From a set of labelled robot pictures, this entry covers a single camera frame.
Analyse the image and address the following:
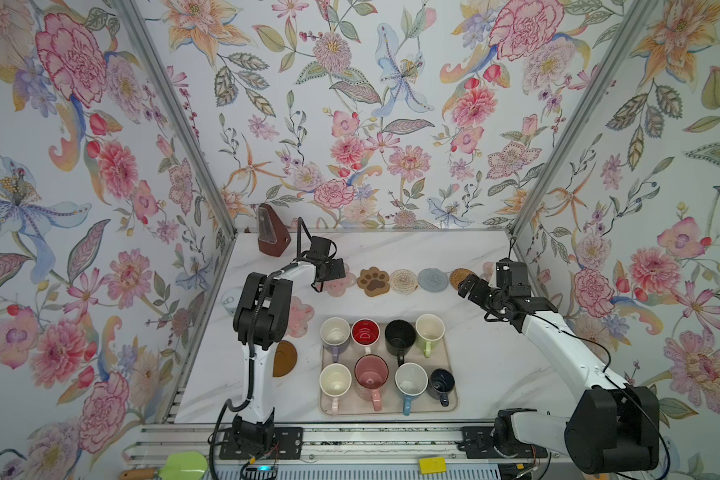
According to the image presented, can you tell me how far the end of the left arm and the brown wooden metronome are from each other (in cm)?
24

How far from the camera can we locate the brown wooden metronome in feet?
3.47

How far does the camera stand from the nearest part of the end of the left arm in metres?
0.83
